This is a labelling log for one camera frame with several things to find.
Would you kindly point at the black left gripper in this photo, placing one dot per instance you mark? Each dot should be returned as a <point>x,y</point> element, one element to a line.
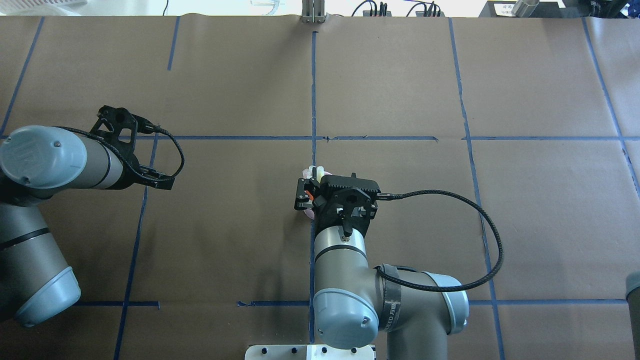
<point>129,173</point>

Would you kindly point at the grey aluminium frame post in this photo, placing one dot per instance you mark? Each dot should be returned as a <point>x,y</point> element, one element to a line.
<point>313,11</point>

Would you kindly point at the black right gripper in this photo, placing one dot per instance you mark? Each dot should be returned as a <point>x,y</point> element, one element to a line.
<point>301,198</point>

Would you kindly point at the yellow highlighter pen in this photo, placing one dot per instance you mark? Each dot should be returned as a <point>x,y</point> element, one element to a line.
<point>318,173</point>

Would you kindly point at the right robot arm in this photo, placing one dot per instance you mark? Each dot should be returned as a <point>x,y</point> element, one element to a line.
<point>352,302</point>

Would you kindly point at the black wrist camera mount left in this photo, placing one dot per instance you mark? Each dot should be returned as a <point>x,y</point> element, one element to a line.
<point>119,128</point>

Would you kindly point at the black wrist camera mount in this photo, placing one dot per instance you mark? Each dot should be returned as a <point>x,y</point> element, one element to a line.
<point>119,128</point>
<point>336,182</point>

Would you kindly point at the silver cylinder on black box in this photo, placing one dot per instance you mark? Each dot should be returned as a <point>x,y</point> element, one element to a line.
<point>524,8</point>

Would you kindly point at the black cable plugs right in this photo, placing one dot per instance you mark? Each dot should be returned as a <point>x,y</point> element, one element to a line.
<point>424,9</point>

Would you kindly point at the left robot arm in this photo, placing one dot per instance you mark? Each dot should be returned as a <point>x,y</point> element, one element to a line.
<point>37,163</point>

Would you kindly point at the black cable plugs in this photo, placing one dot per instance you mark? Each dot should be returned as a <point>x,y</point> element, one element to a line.
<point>372,9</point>
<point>424,9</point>

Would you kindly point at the black cable plugs left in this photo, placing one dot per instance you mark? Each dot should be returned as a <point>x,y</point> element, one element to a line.
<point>372,9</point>

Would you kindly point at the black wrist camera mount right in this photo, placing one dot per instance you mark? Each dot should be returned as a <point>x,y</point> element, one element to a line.
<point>336,182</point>

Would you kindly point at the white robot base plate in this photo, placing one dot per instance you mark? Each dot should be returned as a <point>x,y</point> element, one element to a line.
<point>308,352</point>

